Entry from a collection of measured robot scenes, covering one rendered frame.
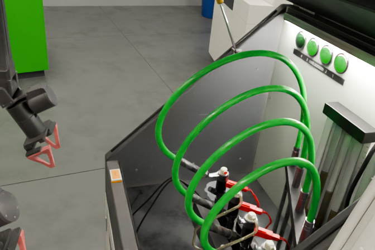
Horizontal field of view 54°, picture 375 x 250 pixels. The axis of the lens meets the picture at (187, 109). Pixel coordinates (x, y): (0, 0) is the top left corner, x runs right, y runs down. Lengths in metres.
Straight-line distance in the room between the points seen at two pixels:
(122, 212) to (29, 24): 3.17
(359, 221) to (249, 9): 3.10
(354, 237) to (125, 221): 0.59
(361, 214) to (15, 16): 3.67
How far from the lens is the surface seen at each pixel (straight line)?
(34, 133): 1.12
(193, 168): 0.90
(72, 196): 2.56
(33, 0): 3.97
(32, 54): 4.11
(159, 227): 1.17
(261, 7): 3.64
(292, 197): 0.93
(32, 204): 2.55
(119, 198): 1.08
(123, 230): 1.00
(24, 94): 1.07
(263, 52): 0.82
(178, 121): 1.20
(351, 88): 0.96
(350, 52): 0.92
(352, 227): 0.63
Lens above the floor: 1.67
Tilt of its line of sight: 28 degrees down
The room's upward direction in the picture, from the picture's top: 6 degrees clockwise
